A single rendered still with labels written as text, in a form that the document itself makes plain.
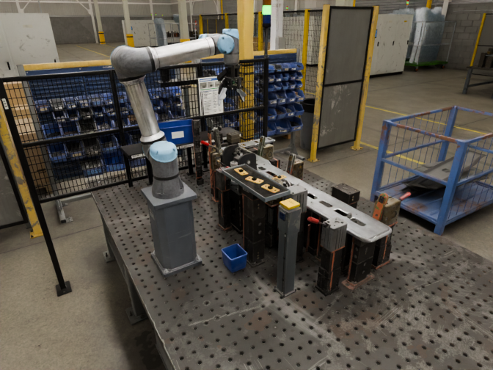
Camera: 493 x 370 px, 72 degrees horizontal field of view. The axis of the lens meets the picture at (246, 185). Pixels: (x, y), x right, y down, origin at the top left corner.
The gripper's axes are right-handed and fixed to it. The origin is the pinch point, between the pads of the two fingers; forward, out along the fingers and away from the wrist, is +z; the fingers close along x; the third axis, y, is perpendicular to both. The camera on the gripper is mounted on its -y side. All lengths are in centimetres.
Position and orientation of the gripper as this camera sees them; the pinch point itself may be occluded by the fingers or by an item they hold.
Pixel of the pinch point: (230, 103)
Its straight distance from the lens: 180.6
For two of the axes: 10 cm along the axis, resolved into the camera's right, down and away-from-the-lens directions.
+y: 5.4, 3.6, -7.6
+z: 0.1, 9.0, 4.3
